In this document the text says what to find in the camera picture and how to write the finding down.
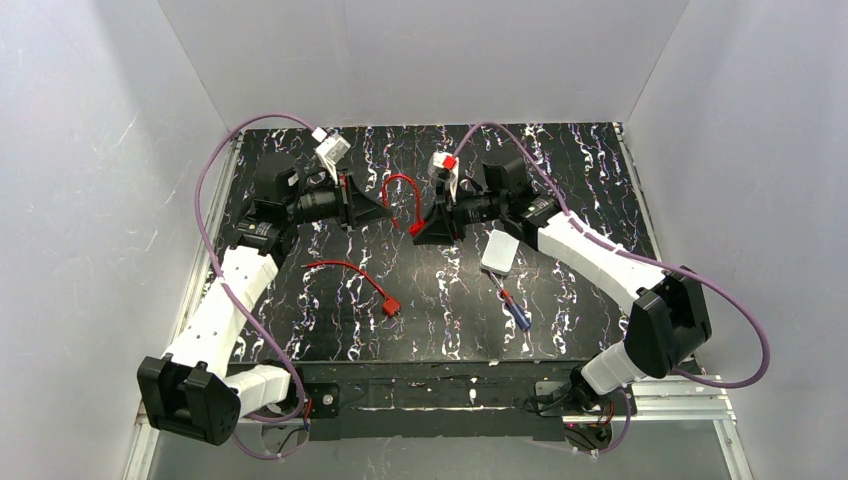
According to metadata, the red cable tie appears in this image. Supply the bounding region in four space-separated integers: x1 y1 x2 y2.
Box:
380 173 425 236
301 259 403 319

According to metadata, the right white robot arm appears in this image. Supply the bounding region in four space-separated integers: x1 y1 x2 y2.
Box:
411 152 712 412

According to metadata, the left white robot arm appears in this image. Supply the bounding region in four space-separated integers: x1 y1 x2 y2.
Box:
137 152 391 445

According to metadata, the white rectangular box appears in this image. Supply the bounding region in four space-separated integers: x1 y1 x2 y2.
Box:
480 230 519 276

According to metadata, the blue red screwdriver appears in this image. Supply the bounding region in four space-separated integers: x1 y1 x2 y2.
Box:
488 272 532 332

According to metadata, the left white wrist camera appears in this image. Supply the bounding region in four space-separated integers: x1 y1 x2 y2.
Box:
311 127 351 177

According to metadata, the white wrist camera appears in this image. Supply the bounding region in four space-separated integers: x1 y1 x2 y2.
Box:
428 151 459 200
311 127 351 177

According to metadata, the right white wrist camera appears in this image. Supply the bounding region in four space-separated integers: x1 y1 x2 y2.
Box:
428 151 459 200

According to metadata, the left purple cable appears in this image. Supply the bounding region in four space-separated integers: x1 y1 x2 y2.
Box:
194 113 333 461

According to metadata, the purple cable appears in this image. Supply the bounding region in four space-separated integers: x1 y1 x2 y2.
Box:
453 121 772 458
194 113 333 461

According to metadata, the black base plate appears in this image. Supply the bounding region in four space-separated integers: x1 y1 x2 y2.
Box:
242 360 637 444

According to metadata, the aluminium frame rail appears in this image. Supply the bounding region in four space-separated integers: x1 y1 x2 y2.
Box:
122 134 243 480

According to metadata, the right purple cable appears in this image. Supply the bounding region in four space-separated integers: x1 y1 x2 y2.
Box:
453 121 772 458

